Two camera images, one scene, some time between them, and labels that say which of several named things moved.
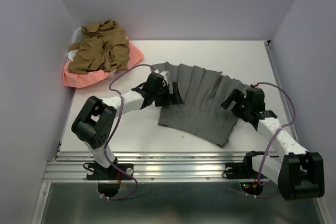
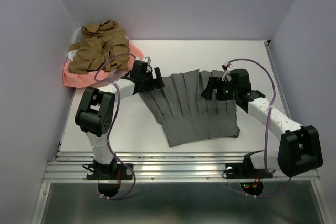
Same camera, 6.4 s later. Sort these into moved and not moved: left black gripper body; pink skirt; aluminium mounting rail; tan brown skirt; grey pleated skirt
Moved: left black gripper body; grey pleated skirt
Not moved: pink skirt; tan brown skirt; aluminium mounting rail
